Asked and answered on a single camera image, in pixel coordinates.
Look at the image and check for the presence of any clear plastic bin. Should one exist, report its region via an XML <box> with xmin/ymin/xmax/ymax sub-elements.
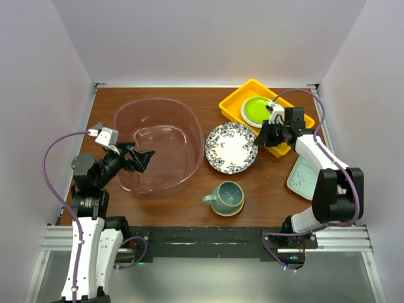
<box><xmin>112</xmin><ymin>98</ymin><xmax>205</xmax><ymax>199</ymax></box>

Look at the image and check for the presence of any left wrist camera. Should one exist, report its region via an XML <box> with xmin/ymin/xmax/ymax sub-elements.
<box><xmin>88</xmin><ymin>127</ymin><xmax>119</xmax><ymax>150</ymax></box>

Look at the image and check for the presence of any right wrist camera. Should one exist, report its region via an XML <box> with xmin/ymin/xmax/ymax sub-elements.
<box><xmin>266</xmin><ymin>101</ymin><xmax>284</xmax><ymax>124</ymax></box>

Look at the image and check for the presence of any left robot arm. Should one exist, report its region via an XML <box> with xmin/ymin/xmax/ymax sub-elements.
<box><xmin>60</xmin><ymin>143</ymin><xmax>155</xmax><ymax>302</ymax></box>

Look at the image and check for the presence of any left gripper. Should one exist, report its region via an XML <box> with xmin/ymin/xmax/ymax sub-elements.
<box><xmin>95</xmin><ymin>141</ymin><xmax>153</xmax><ymax>187</ymax></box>

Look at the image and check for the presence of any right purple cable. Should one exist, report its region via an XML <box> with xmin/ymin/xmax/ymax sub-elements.
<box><xmin>260</xmin><ymin>89</ymin><xmax>362</xmax><ymax>272</ymax></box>

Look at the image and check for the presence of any yellow plastic tray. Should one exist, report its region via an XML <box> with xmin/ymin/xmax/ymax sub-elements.
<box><xmin>218</xmin><ymin>79</ymin><xmax>315</xmax><ymax>158</ymax></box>

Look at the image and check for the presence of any blue floral plate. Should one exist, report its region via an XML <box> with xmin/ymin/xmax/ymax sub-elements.
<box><xmin>205</xmin><ymin>122</ymin><xmax>258</xmax><ymax>175</ymax></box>

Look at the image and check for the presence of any yellow rimmed dark bowl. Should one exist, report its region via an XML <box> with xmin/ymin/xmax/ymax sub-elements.
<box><xmin>211</xmin><ymin>201</ymin><xmax>246</xmax><ymax>219</ymax></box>

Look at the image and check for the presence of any purple cable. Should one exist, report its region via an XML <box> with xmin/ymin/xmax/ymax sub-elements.
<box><xmin>260</xmin><ymin>89</ymin><xmax>362</xmax><ymax>272</ymax></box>
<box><xmin>42</xmin><ymin>131</ymin><xmax>95</xmax><ymax>303</ymax></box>

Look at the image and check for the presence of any pale green rectangular dish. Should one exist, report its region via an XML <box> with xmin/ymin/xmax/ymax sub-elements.
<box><xmin>287</xmin><ymin>156</ymin><xmax>318</xmax><ymax>201</ymax></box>

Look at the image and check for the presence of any teal glazed mug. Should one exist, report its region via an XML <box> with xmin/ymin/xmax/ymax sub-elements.
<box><xmin>202</xmin><ymin>181</ymin><xmax>245</xmax><ymax>213</ymax></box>

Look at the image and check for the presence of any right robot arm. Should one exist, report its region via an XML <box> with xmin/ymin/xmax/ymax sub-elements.
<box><xmin>254</xmin><ymin>104</ymin><xmax>364</xmax><ymax>248</ymax></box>

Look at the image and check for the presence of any grey triangular marker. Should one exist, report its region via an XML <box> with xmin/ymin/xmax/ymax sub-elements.
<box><xmin>90</xmin><ymin>122</ymin><xmax>103</xmax><ymax>131</ymax></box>

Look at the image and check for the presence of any aluminium frame rail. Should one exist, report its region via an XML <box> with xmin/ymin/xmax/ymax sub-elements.
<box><xmin>24</xmin><ymin>225</ymin><xmax>73</xmax><ymax>302</ymax></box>

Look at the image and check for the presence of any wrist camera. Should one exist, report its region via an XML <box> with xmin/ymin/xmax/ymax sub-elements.
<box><xmin>266</xmin><ymin>101</ymin><xmax>284</xmax><ymax>124</ymax></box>
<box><xmin>88</xmin><ymin>127</ymin><xmax>119</xmax><ymax>150</ymax></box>

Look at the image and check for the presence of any pale blue rimmed plate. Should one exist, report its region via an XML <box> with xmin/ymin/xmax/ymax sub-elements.
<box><xmin>240</xmin><ymin>96</ymin><xmax>278</xmax><ymax>130</ymax></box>

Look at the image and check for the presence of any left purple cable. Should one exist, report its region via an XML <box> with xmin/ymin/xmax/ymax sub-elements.
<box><xmin>42</xmin><ymin>131</ymin><xmax>95</xmax><ymax>303</ymax></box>

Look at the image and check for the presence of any lime green plate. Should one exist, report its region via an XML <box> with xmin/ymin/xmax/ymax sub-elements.
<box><xmin>243</xmin><ymin>97</ymin><xmax>276</xmax><ymax>125</ymax></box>

